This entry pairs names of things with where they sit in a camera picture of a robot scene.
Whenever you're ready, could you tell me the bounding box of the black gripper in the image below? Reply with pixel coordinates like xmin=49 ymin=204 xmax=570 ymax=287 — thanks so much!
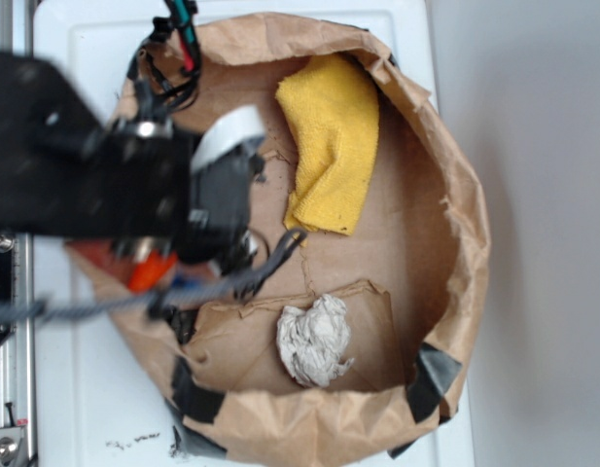
xmin=175 ymin=105 xmax=265 ymax=272

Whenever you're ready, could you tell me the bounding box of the orange toy carrot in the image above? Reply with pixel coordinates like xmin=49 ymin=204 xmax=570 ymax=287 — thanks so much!
xmin=127 ymin=250 xmax=178 ymax=293

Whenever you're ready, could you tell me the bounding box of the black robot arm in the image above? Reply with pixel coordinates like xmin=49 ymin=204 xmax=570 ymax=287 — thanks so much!
xmin=0 ymin=52 xmax=264 ymax=273

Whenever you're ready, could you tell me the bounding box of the yellow microfiber cloth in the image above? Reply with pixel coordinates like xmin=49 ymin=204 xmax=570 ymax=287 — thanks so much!
xmin=275 ymin=54 xmax=380 ymax=235

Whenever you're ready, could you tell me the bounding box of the brown paper bag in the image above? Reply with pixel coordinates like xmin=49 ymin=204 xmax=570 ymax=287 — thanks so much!
xmin=112 ymin=13 xmax=490 ymax=466

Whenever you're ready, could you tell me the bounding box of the crumpled white paper ball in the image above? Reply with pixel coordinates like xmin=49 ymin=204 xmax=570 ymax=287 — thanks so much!
xmin=276 ymin=294 xmax=355 ymax=388

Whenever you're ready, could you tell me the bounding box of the red green wire bundle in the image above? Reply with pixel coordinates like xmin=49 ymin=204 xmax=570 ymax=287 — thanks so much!
xmin=133 ymin=0 xmax=203 ymax=111

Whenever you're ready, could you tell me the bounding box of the braided black cable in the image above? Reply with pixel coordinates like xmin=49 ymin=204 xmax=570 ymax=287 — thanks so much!
xmin=0 ymin=228 xmax=308 ymax=325

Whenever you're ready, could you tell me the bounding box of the aluminium extrusion rail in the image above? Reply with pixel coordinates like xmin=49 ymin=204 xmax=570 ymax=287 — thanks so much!
xmin=0 ymin=1 xmax=39 ymax=466

